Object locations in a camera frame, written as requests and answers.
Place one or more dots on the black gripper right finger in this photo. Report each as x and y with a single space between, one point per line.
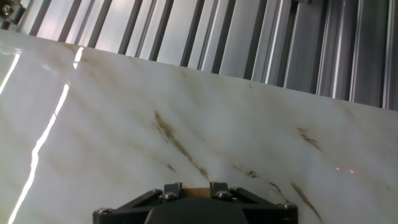
219 189

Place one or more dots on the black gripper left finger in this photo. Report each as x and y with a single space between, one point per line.
171 190

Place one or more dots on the light wooden jenga block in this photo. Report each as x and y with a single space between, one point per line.
196 193

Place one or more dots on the white marble pattern mat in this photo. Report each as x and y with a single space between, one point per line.
124 140

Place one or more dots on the dark metal fixture with screw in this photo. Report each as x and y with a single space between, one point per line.
9 12

